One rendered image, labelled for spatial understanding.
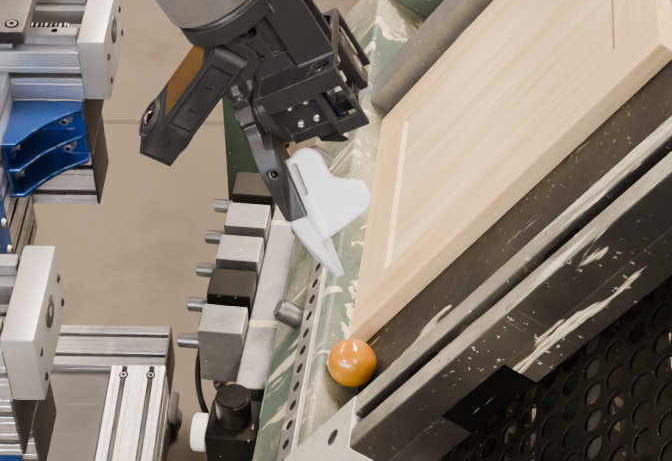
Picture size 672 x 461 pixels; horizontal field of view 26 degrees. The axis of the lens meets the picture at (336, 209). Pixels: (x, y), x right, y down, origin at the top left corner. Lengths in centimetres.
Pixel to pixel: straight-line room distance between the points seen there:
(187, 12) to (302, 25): 8
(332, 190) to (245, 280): 82
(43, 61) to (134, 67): 161
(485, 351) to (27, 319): 50
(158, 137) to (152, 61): 245
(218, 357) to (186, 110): 81
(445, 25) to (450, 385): 66
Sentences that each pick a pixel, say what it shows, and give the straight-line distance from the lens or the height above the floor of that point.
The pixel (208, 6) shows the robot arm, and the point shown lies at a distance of 92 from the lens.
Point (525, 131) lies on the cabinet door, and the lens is 144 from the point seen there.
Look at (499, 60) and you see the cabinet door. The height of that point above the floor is 109.
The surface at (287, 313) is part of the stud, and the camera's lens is 161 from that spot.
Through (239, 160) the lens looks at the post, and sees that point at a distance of 222.
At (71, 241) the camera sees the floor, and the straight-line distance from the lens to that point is 301.
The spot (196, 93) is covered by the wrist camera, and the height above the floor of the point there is 144.
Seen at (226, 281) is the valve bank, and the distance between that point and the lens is 180.
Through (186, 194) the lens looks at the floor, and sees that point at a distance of 308.
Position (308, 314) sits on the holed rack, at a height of 88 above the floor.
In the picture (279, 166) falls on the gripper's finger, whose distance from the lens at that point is 98.
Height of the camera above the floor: 204
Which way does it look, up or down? 42 degrees down
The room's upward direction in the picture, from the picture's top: straight up
